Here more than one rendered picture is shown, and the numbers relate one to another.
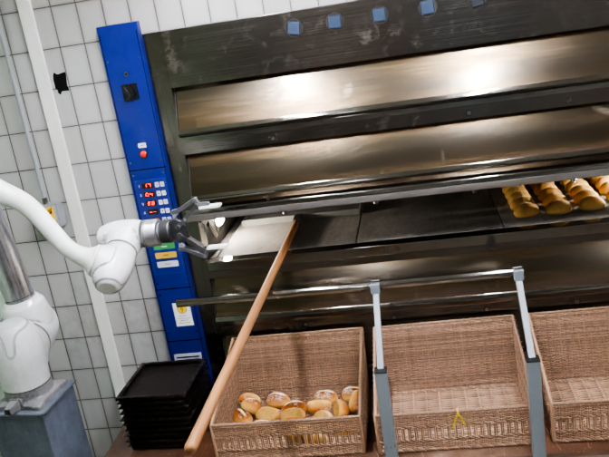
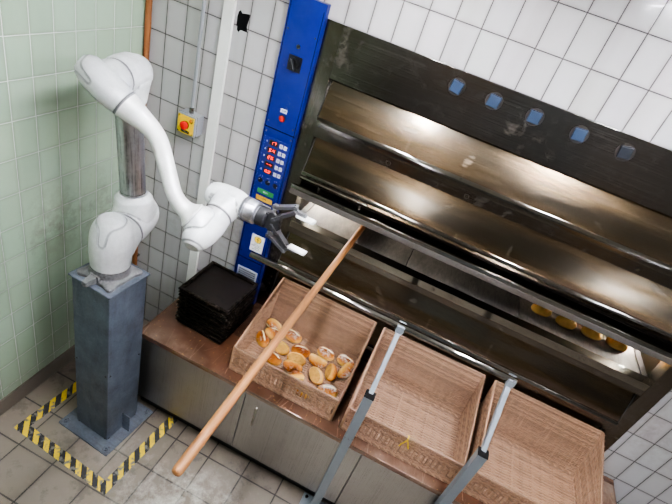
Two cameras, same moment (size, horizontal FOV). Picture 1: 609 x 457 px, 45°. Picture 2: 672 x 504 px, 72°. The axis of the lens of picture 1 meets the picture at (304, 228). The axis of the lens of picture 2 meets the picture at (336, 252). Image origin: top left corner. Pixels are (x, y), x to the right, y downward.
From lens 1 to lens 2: 0.91 m
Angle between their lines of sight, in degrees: 16
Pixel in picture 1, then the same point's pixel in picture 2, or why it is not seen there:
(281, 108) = (407, 145)
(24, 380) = (105, 266)
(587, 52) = not seen: outside the picture
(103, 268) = (194, 231)
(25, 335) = (119, 235)
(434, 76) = (544, 191)
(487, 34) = (612, 184)
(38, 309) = (142, 209)
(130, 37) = (316, 16)
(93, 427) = (165, 273)
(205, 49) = (373, 62)
